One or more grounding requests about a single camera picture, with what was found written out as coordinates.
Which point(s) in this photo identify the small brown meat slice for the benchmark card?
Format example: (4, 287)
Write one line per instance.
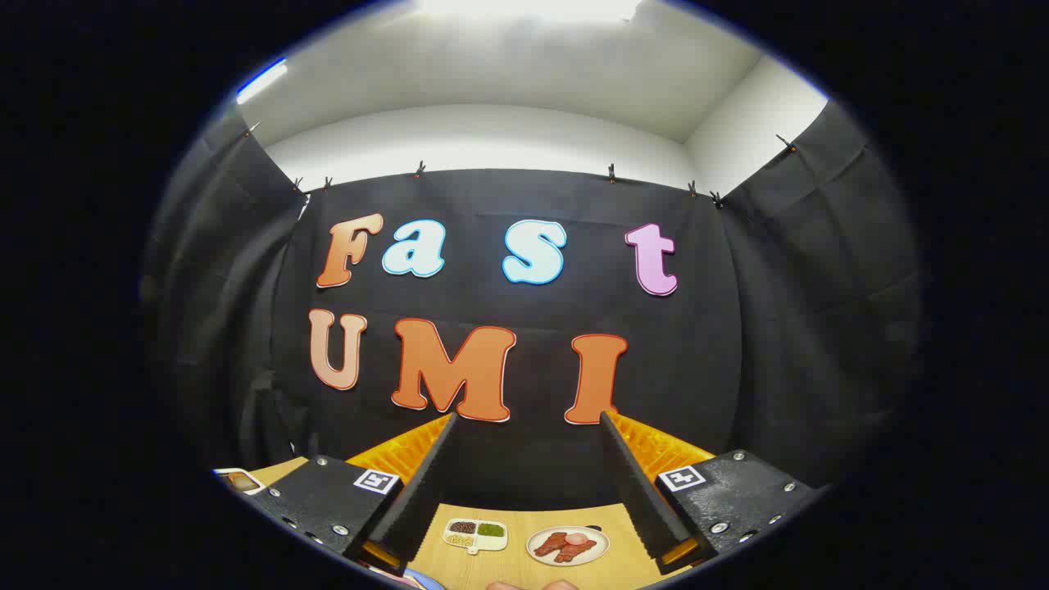
(574, 551)

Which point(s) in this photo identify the large brown meat slice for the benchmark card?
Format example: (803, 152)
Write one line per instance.
(551, 542)

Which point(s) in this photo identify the ceiling light strip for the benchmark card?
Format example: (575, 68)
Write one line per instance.
(262, 79)

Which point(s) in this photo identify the bright ceiling light panel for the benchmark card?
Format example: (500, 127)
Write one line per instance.
(524, 8)

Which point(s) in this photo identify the pile of yellow soybeans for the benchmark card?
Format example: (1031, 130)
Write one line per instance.
(459, 540)

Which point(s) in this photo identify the white oval plate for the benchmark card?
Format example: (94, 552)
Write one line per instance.
(592, 557)

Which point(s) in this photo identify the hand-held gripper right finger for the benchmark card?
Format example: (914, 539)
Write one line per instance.
(635, 492)

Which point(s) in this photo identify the pile of red beans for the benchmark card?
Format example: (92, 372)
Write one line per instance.
(463, 527)

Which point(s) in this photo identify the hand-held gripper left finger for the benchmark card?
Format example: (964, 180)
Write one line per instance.
(422, 492)

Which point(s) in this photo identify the row of black cloth clips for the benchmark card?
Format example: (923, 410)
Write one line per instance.
(611, 173)

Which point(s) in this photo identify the pink meat slice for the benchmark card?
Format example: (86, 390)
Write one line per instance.
(580, 538)

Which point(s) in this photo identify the pile of green beans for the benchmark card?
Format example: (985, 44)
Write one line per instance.
(490, 529)

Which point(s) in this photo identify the white divided tray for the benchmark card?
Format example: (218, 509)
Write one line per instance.
(475, 538)

